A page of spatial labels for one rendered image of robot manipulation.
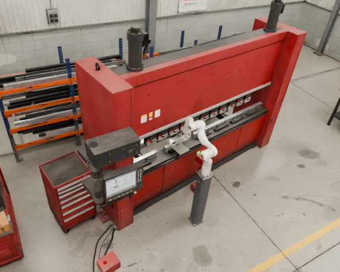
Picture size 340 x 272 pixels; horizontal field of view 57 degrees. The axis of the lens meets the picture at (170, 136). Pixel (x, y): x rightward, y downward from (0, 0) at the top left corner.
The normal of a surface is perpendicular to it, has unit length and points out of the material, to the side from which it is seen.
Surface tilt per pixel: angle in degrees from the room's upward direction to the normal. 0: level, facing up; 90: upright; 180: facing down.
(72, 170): 0
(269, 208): 0
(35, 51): 90
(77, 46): 90
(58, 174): 0
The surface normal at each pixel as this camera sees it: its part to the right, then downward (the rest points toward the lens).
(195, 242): 0.07, -0.78
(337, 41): -0.87, 0.26
